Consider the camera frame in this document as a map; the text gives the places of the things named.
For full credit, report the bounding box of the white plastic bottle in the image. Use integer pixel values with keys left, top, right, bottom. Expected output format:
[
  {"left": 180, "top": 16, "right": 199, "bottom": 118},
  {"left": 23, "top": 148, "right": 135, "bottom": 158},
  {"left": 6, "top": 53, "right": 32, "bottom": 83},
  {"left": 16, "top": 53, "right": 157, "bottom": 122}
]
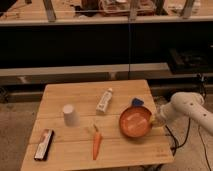
[{"left": 96, "top": 88, "right": 113, "bottom": 114}]

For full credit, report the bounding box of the orange carrot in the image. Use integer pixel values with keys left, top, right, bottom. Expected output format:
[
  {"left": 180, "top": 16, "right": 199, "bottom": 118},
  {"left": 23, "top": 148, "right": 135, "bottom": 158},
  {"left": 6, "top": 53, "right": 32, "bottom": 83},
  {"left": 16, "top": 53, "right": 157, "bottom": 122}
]
[{"left": 93, "top": 126, "right": 102, "bottom": 160}]

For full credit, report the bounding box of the orange ceramic bowl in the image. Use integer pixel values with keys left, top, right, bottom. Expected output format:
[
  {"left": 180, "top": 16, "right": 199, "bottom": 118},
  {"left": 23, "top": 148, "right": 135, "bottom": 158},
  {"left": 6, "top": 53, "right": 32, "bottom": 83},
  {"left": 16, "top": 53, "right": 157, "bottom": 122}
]
[{"left": 119, "top": 106, "right": 152, "bottom": 138}]

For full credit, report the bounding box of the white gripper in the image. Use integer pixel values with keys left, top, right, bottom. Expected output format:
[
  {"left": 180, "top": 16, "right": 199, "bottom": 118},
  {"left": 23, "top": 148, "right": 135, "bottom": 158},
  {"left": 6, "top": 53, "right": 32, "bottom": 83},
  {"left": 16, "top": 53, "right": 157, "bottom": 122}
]
[{"left": 149, "top": 104, "right": 174, "bottom": 127}]

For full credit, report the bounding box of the black cable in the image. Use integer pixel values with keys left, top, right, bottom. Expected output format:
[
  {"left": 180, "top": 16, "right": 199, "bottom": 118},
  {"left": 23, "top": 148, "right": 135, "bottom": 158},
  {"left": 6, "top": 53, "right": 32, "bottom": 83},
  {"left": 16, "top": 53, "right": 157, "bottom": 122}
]
[{"left": 164, "top": 116, "right": 191, "bottom": 151}]

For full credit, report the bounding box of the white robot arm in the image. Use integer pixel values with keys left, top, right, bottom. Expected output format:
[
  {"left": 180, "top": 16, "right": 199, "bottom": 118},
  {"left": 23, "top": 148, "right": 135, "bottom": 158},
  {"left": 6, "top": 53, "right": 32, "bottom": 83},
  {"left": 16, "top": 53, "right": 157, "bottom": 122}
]
[{"left": 150, "top": 92, "right": 213, "bottom": 136}]

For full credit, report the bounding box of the blue sponge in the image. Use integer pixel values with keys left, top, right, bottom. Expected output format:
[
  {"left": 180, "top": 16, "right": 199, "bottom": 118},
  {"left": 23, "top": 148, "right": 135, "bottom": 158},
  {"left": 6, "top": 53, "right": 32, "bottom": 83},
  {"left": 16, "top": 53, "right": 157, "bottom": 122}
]
[{"left": 131, "top": 98, "right": 144, "bottom": 107}]

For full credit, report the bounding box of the wooden table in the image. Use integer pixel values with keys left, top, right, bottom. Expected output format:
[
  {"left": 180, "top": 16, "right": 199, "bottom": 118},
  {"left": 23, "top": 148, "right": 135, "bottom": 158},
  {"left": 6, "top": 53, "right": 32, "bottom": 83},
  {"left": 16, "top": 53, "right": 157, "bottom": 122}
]
[{"left": 21, "top": 80, "right": 173, "bottom": 171}]

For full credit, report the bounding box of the white paper cup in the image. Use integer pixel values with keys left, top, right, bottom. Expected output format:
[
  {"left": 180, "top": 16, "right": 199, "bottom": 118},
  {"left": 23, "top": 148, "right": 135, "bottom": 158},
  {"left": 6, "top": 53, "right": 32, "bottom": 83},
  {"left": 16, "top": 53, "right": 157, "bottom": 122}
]
[{"left": 62, "top": 104, "right": 78, "bottom": 126}]

